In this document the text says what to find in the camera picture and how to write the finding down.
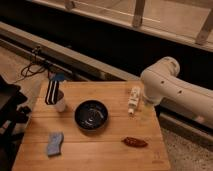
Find black cable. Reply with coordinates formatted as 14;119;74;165
13;46;54;83

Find blue sponge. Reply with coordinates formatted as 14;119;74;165
46;132;64;157

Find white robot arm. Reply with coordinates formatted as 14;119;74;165
141;56;213;124

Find white cup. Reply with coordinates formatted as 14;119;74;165
55;91;66;112

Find dark ceramic bowl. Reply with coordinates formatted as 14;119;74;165
74;100;108;130

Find small white bottle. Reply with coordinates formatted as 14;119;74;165
128;86;141;115

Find dried red pepper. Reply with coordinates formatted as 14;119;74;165
122;137;148;148

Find wooden frame legs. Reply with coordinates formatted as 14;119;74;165
63;0;213;46

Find metal floor rail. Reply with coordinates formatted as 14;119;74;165
0;22;213;142

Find wooden cutting board table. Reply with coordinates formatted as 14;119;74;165
12;81;170;171

